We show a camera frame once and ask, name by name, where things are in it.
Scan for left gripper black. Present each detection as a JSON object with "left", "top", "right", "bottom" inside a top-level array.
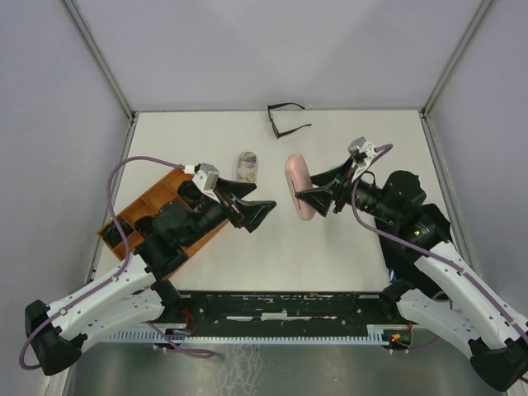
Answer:
[{"left": 181, "top": 177, "right": 276, "bottom": 248}]

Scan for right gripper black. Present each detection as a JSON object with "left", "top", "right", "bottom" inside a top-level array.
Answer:
[{"left": 296, "top": 155, "right": 399, "bottom": 224}]

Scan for pink glasses case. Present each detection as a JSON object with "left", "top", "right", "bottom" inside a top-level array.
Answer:
[{"left": 285, "top": 153, "right": 315, "bottom": 221}]

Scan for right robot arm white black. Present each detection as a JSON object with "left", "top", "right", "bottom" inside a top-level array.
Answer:
[{"left": 285, "top": 153, "right": 527, "bottom": 391}]

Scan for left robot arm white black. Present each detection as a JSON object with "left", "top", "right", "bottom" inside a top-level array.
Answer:
[{"left": 24, "top": 173, "right": 276, "bottom": 376}]

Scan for rolled black tie upper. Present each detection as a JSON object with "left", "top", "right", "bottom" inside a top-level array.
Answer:
[{"left": 177, "top": 181, "right": 203, "bottom": 208}]

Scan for rolled black tie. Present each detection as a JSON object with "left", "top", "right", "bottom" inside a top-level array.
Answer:
[
  {"left": 177, "top": 181, "right": 203, "bottom": 208},
  {"left": 102, "top": 222, "right": 134, "bottom": 248}
]

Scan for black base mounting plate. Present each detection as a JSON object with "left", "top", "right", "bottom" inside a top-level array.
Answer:
[{"left": 153, "top": 290, "right": 408, "bottom": 335}]

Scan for orange wooden divided tray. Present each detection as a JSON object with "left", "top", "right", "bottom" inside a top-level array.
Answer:
[{"left": 117, "top": 170, "right": 228, "bottom": 281}]

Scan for rolled black tie lower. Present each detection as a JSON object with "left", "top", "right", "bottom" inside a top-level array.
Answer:
[{"left": 102, "top": 222, "right": 134, "bottom": 248}]

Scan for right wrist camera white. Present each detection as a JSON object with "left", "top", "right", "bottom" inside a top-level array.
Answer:
[{"left": 347, "top": 137, "right": 380, "bottom": 174}]

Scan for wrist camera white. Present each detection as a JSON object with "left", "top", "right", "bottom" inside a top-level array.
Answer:
[
  {"left": 183, "top": 163, "right": 219, "bottom": 199},
  {"left": 347, "top": 137, "right": 380, "bottom": 174}
]

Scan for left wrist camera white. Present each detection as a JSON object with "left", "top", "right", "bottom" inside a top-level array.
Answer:
[{"left": 183, "top": 163, "right": 219, "bottom": 199}]

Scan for black frame eyeglasses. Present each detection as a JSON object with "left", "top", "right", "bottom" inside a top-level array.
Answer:
[{"left": 266, "top": 101, "right": 313, "bottom": 139}]

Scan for right aluminium frame post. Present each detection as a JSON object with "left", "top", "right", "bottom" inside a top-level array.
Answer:
[{"left": 420, "top": 0, "right": 496, "bottom": 118}]

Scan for aluminium frame post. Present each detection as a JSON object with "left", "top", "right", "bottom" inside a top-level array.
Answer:
[
  {"left": 59, "top": 0, "right": 135, "bottom": 120},
  {"left": 420, "top": 0, "right": 496, "bottom": 118}
]

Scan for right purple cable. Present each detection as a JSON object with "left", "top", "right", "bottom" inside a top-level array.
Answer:
[{"left": 351, "top": 143, "right": 528, "bottom": 351}]

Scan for purple cable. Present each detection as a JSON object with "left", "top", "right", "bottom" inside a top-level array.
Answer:
[
  {"left": 18, "top": 155, "right": 215, "bottom": 369},
  {"left": 351, "top": 143, "right": 528, "bottom": 351}
]

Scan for white slotted cable duct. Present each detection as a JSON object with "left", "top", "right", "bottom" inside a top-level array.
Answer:
[{"left": 98, "top": 323, "right": 393, "bottom": 343}]

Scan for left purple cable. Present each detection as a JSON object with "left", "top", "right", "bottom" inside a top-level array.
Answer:
[{"left": 18, "top": 155, "right": 215, "bottom": 369}]

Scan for left aluminium frame post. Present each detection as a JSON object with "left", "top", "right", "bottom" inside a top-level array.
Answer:
[{"left": 59, "top": 0, "right": 135, "bottom": 120}]

